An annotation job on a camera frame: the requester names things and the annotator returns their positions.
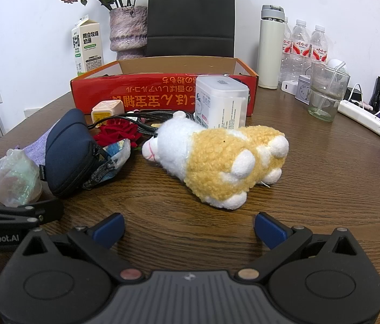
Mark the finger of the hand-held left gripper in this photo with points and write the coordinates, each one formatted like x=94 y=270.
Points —
x=18 y=213

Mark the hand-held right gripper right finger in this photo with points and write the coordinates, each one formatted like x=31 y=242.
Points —
x=269 y=231

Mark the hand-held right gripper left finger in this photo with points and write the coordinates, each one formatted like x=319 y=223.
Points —
x=110 y=230

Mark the clear plastic bag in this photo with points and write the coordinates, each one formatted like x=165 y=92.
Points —
x=16 y=179

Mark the purple cloth pouch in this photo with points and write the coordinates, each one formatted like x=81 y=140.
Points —
x=34 y=150

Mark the blue patterned cloth bag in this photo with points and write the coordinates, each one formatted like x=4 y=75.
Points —
x=112 y=157

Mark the navy zip pouch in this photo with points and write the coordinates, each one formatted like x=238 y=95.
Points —
x=68 y=155

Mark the white and yellow plush toy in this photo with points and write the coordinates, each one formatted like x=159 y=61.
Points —
x=216 y=162

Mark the red fabric rose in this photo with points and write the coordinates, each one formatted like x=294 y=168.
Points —
x=117 y=134

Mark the yellow cube charger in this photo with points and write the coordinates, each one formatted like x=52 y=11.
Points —
x=106 y=109

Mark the white plastic container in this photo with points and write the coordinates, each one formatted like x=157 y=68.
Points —
x=222 y=99

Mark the red cardboard box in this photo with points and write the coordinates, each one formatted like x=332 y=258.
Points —
x=109 y=89

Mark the wooden desktop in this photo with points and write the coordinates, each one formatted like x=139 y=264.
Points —
x=183 y=229

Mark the small yellow block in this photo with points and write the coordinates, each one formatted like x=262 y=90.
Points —
x=156 y=126

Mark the small pale tin box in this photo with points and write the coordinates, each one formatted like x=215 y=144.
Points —
x=302 y=91

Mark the white power adapter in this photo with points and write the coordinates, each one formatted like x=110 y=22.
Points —
x=289 y=87

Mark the white power strip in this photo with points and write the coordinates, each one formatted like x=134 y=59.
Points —
x=361 y=116

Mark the clear glass cup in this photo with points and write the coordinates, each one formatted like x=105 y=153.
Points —
x=326 y=91

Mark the white round object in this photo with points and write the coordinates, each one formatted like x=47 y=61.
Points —
x=334 y=64

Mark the white milk carton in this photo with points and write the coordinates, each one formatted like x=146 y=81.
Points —
x=87 y=47

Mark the white thermos bottle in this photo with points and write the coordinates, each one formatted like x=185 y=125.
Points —
x=270 y=50

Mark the clear water bottle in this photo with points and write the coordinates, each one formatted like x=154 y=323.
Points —
x=300 y=44
x=319 y=45
x=287 y=40

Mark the purple mottled vase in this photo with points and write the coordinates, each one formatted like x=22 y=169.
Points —
x=127 y=30

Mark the black paper bag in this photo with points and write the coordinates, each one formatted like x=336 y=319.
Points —
x=191 y=13

